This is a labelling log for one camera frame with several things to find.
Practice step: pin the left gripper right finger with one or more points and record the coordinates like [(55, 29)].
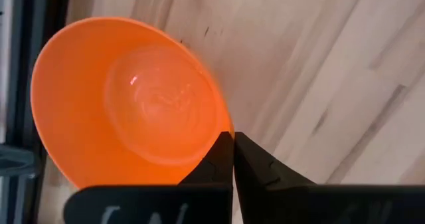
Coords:
[(282, 204)]

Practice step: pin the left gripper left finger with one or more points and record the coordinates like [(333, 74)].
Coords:
[(199, 204)]

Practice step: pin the orange plastic mini bowl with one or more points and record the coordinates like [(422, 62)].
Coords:
[(99, 101)]

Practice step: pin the grey metal bracket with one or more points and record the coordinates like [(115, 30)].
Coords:
[(16, 161)]

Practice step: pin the black table frame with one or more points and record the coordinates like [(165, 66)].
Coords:
[(58, 4)]

